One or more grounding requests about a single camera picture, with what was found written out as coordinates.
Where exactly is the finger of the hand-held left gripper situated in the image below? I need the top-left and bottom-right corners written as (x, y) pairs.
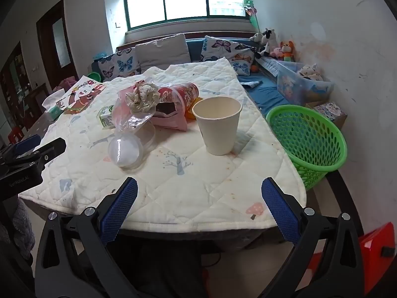
top-left (29, 137), bottom-right (66, 165)
top-left (0, 134), bottom-right (42, 162)

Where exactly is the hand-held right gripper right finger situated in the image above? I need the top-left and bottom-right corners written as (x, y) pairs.
top-left (261, 177), bottom-right (366, 298)

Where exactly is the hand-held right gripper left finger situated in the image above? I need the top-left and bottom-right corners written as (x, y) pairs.
top-left (35, 176), bottom-right (138, 298)

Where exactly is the clear plastic dome lid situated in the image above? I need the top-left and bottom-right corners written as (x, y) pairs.
top-left (107, 123), bottom-right (156, 171)

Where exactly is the green plastic basket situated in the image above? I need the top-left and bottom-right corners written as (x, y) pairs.
top-left (266, 105), bottom-right (348, 191)

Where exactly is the white paper cup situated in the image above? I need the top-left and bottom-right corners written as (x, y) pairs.
top-left (192, 96), bottom-right (243, 156)

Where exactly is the pink clear plastic cup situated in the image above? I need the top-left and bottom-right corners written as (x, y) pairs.
top-left (113, 82), bottom-right (188, 131)

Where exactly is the paper ball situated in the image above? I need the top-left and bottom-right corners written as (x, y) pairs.
top-left (126, 81), bottom-right (162, 113)

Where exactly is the red snack canister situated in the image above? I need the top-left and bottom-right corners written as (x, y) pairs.
top-left (158, 82), bottom-right (199, 113)

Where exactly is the person's left hand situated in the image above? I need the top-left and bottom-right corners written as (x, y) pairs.
top-left (0, 197), bottom-right (36, 267)

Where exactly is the small red stool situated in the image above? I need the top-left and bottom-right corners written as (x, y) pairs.
top-left (8, 129), bottom-right (25, 145)

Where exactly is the white plastic bag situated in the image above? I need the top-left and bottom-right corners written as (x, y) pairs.
top-left (41, 88), bottom-right (67, 121)

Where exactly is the cartoon picture sheet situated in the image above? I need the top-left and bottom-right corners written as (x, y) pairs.
top-left (55, 79), bottom-right (106, 115)

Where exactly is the green yellow label bottle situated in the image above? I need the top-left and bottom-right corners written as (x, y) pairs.
top-left (98, 105), bottom-right (120, 130)

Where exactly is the dark wooden cabinet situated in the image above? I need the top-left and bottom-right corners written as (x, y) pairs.
top-left (0, 40), bottom-right (34, 131)

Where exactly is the pink cloth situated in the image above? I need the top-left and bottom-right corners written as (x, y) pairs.
top-left (54, 76), bottom-right (78, 92)

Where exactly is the white quilted blanket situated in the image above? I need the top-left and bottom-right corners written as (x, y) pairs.
top-left (19, 57), bottom-right (307, 233)

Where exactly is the dark wooden door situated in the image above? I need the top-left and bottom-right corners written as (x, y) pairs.
top-left (35, 0), bottom-right (75, 81)

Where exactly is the red plastic stool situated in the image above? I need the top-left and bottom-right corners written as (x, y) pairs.
top-left (305, 222), bottom-right (396, 297)

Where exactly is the butterfly print pillow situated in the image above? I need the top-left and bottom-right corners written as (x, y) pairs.
top-left (98, 51), bottom-right (141, 79)
top-left (200, 36), bottom-right (259, 76)

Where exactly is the cardboard box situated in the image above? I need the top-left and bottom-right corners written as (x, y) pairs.
top-left (305, 101), bottom-right (348, 131)

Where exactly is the blue sofa bed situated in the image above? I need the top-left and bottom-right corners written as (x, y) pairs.
top-left (91, 31), bottom-right (280, 114)

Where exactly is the orange round object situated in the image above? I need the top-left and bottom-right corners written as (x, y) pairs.
top-left (184, 98), bottom-right (204, 121)

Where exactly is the clear storage box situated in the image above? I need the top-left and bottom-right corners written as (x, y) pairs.
top-left (274, 60), bottom-right (335, 106)

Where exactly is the grey pillow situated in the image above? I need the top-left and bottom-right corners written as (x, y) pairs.
top-left (135, 33), bottom-right (191, 72)

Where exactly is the cow plush toy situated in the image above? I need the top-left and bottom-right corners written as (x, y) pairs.
top-left (256, 29), bottom-right (277, 57)

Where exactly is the colourful pinwheel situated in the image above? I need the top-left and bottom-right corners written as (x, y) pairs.
top-left (243, 0), bottom-right (261, 30)

